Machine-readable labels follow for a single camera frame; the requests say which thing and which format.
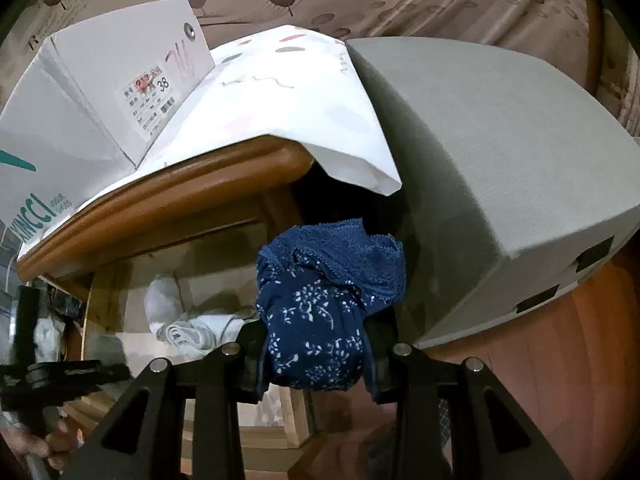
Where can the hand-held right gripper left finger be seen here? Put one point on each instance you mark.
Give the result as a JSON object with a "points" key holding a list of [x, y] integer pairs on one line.
{"points": [[250, 350]]}

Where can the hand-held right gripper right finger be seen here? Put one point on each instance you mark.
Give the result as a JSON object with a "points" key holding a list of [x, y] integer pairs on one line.
{"points": [[380, 360]]}

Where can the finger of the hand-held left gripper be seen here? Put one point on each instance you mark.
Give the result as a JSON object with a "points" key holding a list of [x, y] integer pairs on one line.
{"points": [[28, 325], [85, 375]]}

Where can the navy floral underwear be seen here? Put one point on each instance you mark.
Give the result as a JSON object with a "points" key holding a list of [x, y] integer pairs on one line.
{"points": [[310, 310]]}

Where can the wooden drawer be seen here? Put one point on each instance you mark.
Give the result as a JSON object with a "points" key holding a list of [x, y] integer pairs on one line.
{"points": [[210, 290]]}

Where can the white shoe box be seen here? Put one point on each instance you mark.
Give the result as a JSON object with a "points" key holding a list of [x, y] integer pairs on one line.
{"points": [[85, 110]]}

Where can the person's left hand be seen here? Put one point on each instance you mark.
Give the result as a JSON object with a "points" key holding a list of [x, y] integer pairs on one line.
{"points": [[60, 447]]}

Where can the white printed cloth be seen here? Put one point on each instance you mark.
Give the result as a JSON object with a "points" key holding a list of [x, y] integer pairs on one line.
{"points": [[47, 337]]}

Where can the white rolled garment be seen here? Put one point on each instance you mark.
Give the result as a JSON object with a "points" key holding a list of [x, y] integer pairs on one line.
{"points": [[200, 332]]}

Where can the white folded garment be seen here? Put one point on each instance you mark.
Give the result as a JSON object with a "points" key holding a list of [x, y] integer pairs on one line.
{"points": [[162, 300]]}

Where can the wooden nightstand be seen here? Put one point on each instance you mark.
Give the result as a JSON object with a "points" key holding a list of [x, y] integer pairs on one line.
{"points": [[200, 180]]}

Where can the white dotted cloth cover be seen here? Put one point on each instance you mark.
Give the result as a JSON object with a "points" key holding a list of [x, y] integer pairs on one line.
{"points": [[300, 125]]}

